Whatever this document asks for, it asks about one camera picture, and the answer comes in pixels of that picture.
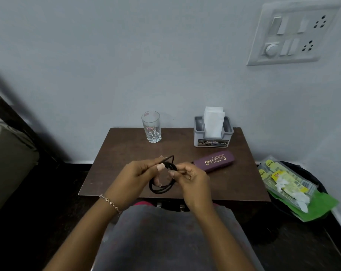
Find person's right hand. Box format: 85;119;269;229
169;162;217;214

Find person's left hand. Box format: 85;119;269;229
102;156;167;214

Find black cable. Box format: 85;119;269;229
149;155;179;194

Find person's left forearm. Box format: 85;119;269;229
43;195;123;271

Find person's right forearm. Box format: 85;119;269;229
191;204;256;271

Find purple spectacle case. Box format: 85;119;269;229
191;150;235;174

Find clear drinking glass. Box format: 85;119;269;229
141;111;162;144

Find grey tissue holder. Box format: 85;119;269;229
194;116;234;148

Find white paper tissues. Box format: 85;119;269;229
203;107;225;138

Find grey garment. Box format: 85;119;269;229
91;204;266;271

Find crumpled white tissue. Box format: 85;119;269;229
274;178;290;193
293;191;311;214

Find yellow printed plastic packet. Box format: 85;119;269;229
256;156;319;207

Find black waste bin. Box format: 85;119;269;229
256;161;330;223

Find green plastic bag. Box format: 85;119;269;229
268;189;340;223

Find beige cushioned furniture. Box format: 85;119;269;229
0;118;40;222

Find gold chain bracelet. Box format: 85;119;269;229
99;194;122;215

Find white wall switchboard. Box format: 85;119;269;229
246;0;341;66

